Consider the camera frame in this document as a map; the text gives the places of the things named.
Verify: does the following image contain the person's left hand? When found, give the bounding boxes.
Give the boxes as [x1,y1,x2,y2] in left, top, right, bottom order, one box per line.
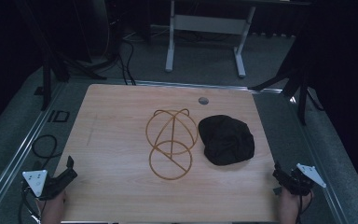
[36,189,68,224]

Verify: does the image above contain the black hat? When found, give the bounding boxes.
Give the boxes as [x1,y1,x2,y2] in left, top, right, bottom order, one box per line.
[198,114,256,167]

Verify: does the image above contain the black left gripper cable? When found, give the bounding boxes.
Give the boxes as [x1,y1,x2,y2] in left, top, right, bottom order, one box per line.
[18,180,42,224]

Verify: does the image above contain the black tripod stand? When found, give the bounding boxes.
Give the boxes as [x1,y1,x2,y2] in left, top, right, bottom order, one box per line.
[249,18,325,127]
[15,0,108,112]

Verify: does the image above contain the black looped floor cable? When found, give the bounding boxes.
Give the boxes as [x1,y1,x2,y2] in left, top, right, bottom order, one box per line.
[31,133,63,170]

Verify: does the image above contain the person's right hand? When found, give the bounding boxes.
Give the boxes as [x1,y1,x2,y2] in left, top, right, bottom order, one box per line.
[277,187,314,224]

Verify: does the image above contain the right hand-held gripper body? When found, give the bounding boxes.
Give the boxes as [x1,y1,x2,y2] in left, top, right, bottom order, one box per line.
[283,162,327,197]

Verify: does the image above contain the white metal desk frame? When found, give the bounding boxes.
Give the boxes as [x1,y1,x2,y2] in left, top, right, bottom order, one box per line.
[164,0,257,79]

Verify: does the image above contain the black background cables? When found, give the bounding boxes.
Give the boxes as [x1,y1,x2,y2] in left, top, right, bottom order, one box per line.
[105,0,138,87]

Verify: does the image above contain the gold wire hat stand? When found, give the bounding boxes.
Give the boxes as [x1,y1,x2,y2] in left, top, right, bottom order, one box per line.
[145,107,200,182]

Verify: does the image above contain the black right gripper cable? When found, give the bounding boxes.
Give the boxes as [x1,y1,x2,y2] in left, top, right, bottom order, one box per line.
[294,191,313,224]

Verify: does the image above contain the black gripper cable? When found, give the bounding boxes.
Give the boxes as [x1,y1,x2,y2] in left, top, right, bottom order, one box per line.
[18,180,42,224]
[294,191,313,224]

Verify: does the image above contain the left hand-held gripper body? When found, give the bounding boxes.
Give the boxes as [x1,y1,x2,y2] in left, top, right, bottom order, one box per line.
[21,169,67,201]

